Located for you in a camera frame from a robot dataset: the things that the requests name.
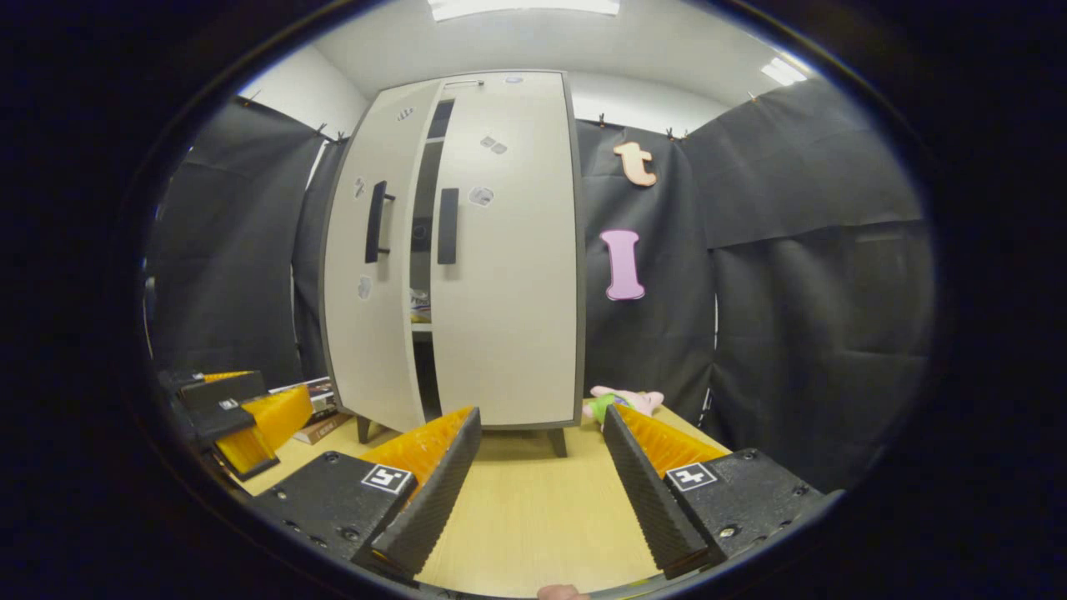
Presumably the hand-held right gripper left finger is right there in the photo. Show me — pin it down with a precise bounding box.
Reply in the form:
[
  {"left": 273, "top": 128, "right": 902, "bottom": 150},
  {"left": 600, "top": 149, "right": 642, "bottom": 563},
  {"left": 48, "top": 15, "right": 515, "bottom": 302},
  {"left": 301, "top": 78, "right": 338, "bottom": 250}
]
[{"left": 250, "top": 406, "right": 483, "bottom": 582}]

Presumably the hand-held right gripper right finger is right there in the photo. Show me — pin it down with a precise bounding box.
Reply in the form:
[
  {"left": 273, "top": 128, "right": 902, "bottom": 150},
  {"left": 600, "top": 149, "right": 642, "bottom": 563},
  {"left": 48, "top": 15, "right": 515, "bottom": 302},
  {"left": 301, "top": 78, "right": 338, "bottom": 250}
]
[{"left": 603, "top": 404, "right": 826, "bottom": 580}]

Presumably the white shoe cabinet door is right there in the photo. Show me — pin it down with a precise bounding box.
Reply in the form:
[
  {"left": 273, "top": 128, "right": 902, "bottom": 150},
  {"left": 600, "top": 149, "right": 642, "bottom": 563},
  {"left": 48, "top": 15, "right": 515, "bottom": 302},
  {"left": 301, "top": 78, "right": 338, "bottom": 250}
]
[
  {"left": 321, "top": 79, "right": 444, "bottom": 434},
  {"left": 429, "top": 71, "right": 586, "bottom": 431}
]

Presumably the white grey shoe cabinet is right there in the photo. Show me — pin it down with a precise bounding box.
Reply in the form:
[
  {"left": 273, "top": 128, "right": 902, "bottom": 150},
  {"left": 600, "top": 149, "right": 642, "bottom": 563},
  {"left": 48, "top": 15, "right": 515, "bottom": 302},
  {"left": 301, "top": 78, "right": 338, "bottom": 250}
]
[{"left": 319, "top": 69, "right": 586, "bottom": 458}]

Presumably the pink green plush toy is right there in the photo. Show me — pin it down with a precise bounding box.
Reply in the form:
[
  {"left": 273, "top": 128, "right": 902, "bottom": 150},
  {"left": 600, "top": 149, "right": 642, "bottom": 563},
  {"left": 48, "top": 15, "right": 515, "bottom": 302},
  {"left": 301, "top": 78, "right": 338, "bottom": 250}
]
[{"left": 582, "top": 385, "right": 666, "bottom": 426}]

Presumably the black backdrop cloth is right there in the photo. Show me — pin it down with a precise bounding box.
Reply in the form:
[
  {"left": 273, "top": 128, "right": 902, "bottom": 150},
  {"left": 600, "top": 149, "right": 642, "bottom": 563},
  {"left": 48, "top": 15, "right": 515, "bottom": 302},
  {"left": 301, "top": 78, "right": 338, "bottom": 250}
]
[{"left": 143, "top": 77, "right": 936, "bottom": 493}]

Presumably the small ceiling light panel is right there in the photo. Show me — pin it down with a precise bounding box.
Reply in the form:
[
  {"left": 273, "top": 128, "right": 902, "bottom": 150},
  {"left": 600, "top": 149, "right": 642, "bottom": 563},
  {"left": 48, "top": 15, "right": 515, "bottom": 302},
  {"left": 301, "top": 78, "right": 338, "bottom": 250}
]
[{"left": 760, "top": 57, "right": 809, "bottom": 87}]

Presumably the long ceiling light panel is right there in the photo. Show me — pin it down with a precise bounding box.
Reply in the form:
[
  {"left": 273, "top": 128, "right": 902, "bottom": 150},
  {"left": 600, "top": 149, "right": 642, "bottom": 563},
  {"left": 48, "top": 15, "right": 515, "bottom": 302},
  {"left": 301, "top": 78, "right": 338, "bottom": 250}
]
[{"left": 428, "top": 0, "right": 622, "bottom": 22}]

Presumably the black door handle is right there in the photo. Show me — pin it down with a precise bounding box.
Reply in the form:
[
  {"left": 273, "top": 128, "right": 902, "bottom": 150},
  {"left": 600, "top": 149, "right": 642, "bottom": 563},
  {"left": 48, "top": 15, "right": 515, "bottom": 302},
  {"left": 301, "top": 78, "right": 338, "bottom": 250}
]
[
  {"left": 364, "top": 180, "right": 396, "bottom": 264},
  {"left": 438, "top": 187, "right": 461, "bottom": 266}
]

